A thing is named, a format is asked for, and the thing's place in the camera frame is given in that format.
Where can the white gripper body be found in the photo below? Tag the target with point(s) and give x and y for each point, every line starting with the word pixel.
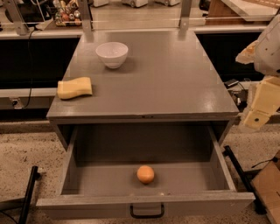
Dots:
pixel 269 53

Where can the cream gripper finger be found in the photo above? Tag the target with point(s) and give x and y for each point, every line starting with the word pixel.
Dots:
pixel 247 55
pixel 265 103

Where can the orange fruit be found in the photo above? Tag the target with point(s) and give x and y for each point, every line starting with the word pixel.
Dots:
pixel 145 174

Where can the open grey top drawer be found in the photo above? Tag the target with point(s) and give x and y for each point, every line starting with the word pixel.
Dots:
pixel 99 174

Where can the small black device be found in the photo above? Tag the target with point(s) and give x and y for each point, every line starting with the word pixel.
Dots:
pixel 231 83

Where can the black metal bar right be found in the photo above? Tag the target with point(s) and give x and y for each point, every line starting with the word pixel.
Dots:
pixel 245 177

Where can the black metal bar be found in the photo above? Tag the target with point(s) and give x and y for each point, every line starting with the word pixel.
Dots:
pixel 245 177
pixel 22 203

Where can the grey cabinet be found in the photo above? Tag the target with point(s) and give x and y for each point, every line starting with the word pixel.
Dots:
pixel 166 77

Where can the cardboard box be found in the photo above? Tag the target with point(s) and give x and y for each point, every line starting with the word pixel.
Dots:
pixel 267 187

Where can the white ceramic bowl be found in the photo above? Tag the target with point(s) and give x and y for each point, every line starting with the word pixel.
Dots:
pixel 112 54

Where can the yellow sponge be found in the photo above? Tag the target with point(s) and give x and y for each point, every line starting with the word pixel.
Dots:
pixel 69 89

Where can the tray of colourful items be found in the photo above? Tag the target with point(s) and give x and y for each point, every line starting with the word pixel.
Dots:
pixel 67 13

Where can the black metal bar left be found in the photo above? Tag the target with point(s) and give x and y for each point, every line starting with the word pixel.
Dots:
pixel 22 203

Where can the metal frame post right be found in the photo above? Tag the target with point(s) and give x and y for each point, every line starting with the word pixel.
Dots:
pixel 186 6

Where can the metal frame post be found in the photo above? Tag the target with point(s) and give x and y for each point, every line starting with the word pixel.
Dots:
pixel 186 6
pixel 85 14
pixel 16 17

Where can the metal frame post centre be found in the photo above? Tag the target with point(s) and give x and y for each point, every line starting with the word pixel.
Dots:
pixel 85 14

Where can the black drawer handle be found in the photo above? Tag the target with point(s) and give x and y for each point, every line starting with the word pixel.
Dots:
pixel 147 211

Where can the metal frame post left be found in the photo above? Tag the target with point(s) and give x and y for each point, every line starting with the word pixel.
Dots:
pixel 16 17

